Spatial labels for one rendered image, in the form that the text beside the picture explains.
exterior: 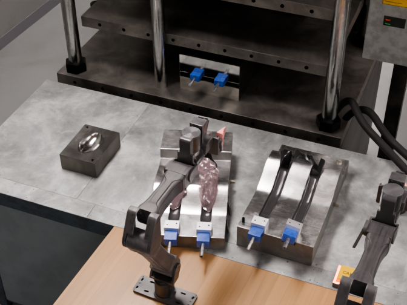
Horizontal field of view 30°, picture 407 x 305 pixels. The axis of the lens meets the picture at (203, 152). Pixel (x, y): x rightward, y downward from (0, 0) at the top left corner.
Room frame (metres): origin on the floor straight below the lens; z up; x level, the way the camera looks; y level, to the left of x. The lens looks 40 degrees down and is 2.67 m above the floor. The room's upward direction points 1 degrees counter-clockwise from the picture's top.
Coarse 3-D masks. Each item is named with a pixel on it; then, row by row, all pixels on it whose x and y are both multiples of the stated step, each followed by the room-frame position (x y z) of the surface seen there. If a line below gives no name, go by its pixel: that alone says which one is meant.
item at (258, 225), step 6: (258, 216) 1.79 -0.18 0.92; (252, 222) 1.76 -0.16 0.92; (258, 222) 1.76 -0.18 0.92; (264, 222) 1.76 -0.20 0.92; (252, 228) 1.75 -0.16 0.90; (258, 228) 1.75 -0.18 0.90; (264, 228) 1.74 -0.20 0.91; (252, 234) 1.72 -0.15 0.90; (258, 234) 1.72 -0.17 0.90; (252, 240) 1.70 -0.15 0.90; (258, 240) 1.71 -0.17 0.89
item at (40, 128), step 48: (48, 96) 2.65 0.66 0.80; (96, 96) 2.64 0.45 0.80; (0, 144) 2.33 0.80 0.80; (48, 144) 2.32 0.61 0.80; (144, 144) 2.32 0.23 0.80; (240, 144) 2.31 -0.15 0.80; (288, 144) 2.31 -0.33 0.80; (0, 192) 2.04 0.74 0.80; (48, 192) 2.04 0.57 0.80; (96, 192) 2.04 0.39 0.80; (144, 192) 2.04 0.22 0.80; (240, 192) 2.03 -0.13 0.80; (336, 240) 1.79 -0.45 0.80; (336, 288) 1.58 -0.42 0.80; (384, 288) 1.58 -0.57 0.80
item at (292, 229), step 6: (288, 222) 1.74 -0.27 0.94; (294, 222) 1.74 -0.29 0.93; (288, 228) 1.72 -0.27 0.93; (294, 228) 1.72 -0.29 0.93; (300, 228) 1.71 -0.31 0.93; (288, 234) 1.69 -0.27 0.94; (294, 234) 1.69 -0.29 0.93; (282, 240) 1.68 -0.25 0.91; (288, 240) 1.67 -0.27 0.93; (294, 240) 1.67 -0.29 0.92
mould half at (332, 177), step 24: (264, 168) 2.03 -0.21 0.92; (336, 168) 2.01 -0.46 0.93; (264, 192) 1.94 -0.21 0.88; (288, 192) 1.93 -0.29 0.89; (336, 192) 1.96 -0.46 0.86; (288, 216) 1.82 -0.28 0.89; (312, 216) 1.82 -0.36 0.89; (240, 240) 1.77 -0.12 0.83; (264, 240) 1.74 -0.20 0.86; (312, 240) 1.70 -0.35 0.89
